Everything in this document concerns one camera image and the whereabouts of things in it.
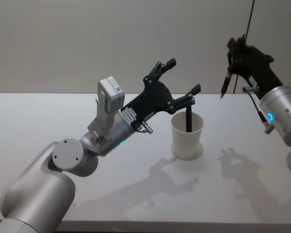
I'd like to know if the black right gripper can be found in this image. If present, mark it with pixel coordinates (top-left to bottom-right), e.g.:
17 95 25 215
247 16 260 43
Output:
226 33 282 100

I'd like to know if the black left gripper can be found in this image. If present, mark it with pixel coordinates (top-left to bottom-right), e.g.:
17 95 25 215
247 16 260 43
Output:
121 57 202 125

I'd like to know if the black marker pen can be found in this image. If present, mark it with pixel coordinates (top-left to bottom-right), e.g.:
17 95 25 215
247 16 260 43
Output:
219 67 234 99
185 102 195 134

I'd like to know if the white paper cup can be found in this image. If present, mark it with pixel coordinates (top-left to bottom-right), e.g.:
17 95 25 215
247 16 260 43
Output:
171 112 205 160

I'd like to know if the thin dark hanging cable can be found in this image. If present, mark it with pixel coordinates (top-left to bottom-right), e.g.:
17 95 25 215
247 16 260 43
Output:
232 0 256 95

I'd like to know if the dark wrist cable silver plug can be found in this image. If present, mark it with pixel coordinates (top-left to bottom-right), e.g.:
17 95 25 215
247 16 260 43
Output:
242 85 275 134
135 122 154 134

